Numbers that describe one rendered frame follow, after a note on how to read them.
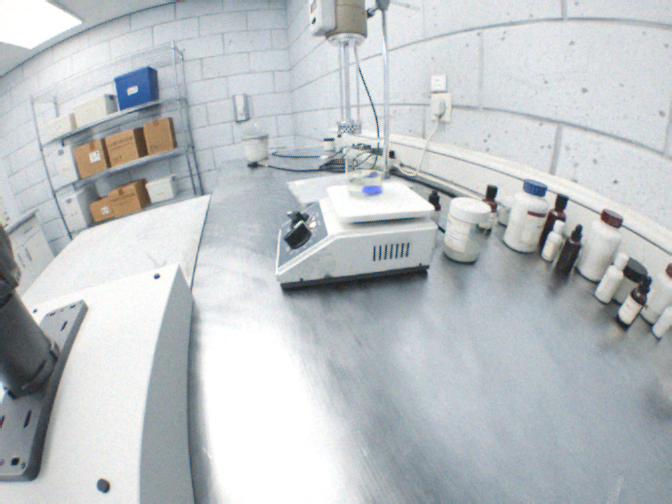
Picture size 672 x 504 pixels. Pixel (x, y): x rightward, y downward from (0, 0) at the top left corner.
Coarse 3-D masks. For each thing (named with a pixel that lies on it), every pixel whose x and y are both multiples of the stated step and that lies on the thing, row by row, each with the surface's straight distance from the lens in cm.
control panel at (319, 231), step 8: (312, 208) 38; (320, 208) 36; (320, 216) 33; (288, 224) 39; (320, 224) 31; (288, 232) 36; (312, 232) 31; (320, 232) 30; (280, 240) 36; (312, 240) 29; (320, 240) 28; (280, 248) 34; (288, 248) 32; (304, 248) 29; (280, 256) 32; (288, 256) 30; (296, 256) 29; (280, 264) 30
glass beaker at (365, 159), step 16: (352, 144) 30; (368, 144) 30; (384, 144) 31; (352, 160) 31; (368, 160) 30; (384, 160) 32; (352, 176) 31; (368, 176) 31; (384, 176) 33; (352, 192) 32; (368, 192) 31
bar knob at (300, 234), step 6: (300, 222) 31; (294, 228) 31; (300, 228) 31; (306, 228) 31; (288, 234) 30; (294, 234) 30; (300, 234) 31; (306, 234) 31; (288, 240) 30; (294, 240) 30; (300, 240) 30; (306, 240) 30; (294, 246) 30; (300, 246) 30
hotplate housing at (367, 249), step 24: (336, 240) 28; (360, 240) 28; (384, 240) 29; (408, 240) 30; (432, 240) 32; (288, 264) 29; (312, 264) 29; (336, 264) 29; (360, 264) 30; (384, 264) 31; (408, 264) 32
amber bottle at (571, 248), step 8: (576, 232) 46; (568, 240) 46; (576, 240) 46; (568, 248) 46; (576, 248) 46; (560, 256) 47; (568, 256) 46; (576, 256) 46; (560, 264) 47; (568, 264) 47
